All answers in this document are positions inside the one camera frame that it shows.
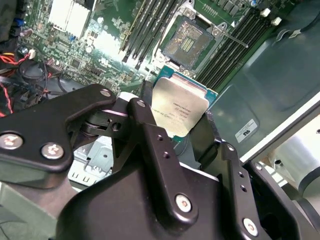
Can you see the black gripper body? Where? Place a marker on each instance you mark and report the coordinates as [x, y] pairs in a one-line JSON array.
[[112, 215]]

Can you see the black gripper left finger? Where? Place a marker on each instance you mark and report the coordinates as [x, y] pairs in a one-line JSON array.
[[37, 125]]

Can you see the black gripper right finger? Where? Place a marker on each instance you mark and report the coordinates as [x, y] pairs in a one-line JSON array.
[[240, 200]]

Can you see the silver CPU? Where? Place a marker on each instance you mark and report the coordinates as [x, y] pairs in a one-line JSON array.
[[180, 107]]

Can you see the metal locking lever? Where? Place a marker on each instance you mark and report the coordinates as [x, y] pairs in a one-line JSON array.
[[233, 39]]

